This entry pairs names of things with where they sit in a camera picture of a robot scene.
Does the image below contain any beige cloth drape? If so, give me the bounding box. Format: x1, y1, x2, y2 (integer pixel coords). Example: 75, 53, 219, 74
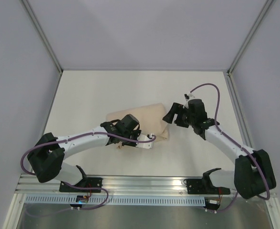
106, 103, 169, 150

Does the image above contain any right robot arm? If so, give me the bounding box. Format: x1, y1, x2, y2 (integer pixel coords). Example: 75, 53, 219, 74
163, 99, 277, 199

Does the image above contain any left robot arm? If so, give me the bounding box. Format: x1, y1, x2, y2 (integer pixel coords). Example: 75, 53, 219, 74
27, 114, 141, 191

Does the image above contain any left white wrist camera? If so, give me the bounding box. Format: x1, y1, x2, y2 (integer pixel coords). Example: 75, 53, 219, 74
135, 134, 156, 149

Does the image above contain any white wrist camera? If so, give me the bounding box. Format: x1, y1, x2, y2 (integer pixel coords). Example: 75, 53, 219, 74
135, 134, 156, 149
184, 93, 195, 108

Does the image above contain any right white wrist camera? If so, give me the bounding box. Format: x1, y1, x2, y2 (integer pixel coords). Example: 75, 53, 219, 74
184, 93, 195, 108

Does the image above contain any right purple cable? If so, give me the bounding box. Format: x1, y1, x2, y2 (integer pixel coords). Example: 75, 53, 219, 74
189, 83, 272, 213

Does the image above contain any purple cable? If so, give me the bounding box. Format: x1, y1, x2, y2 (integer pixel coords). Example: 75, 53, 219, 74
189, 83, 272, 213
20, 132, 157, 217

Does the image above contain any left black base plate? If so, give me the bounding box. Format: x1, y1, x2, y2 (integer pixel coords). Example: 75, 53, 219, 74
59, 177, 103, 193

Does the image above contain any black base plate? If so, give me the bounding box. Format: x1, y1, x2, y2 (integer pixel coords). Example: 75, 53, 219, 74
183, 178, 231, 195
59, 177, 103, 193

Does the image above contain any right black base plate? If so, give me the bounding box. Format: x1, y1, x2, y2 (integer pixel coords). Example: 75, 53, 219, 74
183, 178, 231, 195

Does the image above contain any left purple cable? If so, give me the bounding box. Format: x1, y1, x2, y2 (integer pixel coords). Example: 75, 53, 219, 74
20, 132, 157, 217

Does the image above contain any slotted grey cable duct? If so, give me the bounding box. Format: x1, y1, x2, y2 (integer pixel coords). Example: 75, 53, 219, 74
24, 194, 205, 207

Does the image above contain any aluminium mounting rail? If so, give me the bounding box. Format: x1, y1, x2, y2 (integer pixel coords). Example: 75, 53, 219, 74
15, 174, 236, 197

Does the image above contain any right aluminium frame post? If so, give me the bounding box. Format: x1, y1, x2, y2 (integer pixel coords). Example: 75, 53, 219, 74
227, 0, 276, 77

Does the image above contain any aluminium frame post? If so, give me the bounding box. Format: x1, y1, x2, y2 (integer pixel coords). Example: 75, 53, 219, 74
227, 0, 276, 77
20, 0, 63, 75

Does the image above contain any left aluminium frame post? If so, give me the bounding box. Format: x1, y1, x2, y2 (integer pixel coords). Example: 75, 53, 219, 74
20, 0, 63, 75

